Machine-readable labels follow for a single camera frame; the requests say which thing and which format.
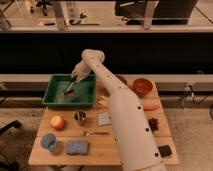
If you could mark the yellow banana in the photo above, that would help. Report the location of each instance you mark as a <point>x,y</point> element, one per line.
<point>103,101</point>

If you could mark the small metal cup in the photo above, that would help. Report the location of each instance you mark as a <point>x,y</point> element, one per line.
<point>80,117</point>

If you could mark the blue sponge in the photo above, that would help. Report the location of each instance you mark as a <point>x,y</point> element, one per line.
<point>77,147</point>

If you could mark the blue plastic cup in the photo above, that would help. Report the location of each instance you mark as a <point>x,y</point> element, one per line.
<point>49,142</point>

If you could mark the dark grape bunch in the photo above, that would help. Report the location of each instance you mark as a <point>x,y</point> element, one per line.
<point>154,124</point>

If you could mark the purple bowl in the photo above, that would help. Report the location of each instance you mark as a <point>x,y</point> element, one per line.
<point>122,79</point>

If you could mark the orange apple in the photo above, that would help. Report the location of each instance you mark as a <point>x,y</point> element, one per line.
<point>57,122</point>

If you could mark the black rectangular phone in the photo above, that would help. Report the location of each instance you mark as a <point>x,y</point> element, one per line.
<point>165,150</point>

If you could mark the red bowl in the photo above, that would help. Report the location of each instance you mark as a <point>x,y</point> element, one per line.
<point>142,87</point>

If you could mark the orange carrot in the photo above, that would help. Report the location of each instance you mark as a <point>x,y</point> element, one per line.
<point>150,108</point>

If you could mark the wooden table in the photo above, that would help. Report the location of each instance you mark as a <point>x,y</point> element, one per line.
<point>102,148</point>

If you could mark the green plastic tray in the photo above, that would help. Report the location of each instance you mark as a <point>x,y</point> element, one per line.
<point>84,92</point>

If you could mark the light blue cloth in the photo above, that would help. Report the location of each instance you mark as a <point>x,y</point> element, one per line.
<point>104,119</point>

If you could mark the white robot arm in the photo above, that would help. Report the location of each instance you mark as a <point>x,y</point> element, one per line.
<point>135,142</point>

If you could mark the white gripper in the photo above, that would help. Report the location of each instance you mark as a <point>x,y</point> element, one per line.
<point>81,71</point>

